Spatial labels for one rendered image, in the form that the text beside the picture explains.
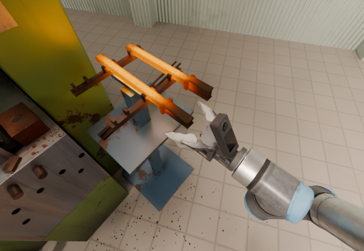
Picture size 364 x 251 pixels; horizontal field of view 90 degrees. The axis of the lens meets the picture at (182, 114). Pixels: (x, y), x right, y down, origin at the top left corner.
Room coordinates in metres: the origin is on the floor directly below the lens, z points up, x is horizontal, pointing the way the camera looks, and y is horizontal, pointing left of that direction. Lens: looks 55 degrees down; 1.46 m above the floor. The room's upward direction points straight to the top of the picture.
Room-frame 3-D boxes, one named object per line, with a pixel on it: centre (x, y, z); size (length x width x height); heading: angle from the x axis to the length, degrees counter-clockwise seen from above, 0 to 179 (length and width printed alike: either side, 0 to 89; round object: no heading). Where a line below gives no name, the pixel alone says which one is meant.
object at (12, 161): (0.20, 0.52, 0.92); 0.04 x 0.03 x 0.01; 179
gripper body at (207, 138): (0.21, -0.10, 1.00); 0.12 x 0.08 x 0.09; 49
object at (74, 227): (0.33, 0.73, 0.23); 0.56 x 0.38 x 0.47; 52
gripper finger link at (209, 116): (0.32, -0.07, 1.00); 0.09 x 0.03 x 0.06; 13
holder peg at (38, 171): (0.19, 0.46, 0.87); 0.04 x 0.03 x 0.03; 52
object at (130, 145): (0.46, 0.19, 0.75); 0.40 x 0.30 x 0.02; 140
